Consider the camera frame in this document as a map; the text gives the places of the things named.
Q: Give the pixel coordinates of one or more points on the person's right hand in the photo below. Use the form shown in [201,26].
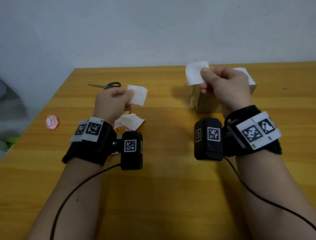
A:
[229,91]

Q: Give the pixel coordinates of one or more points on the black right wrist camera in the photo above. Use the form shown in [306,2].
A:
[208,150]

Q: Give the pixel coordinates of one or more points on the pile of stickers and backings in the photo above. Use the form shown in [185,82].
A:
[130,122]

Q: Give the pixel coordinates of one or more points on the pink round tape dispenser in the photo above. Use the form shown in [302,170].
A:
[51,122]

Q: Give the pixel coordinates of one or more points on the person's left hand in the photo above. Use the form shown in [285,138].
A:
[109,106]

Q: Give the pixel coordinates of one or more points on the brown cardboard box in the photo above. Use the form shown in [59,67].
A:
[207,103]

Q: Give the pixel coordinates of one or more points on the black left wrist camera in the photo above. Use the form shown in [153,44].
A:
[132,160]

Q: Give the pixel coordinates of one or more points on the yellow red sticker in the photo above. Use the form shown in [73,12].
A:
[193,73]

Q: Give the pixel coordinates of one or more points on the person's right forearm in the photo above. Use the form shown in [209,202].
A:
[276,197]

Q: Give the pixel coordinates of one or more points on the white backing paper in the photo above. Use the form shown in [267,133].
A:
[139,95]

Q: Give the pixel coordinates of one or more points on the person's left forearm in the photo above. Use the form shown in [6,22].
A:
[76,197]

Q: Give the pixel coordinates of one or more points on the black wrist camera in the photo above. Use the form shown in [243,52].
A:
[132,160]
[208,150]

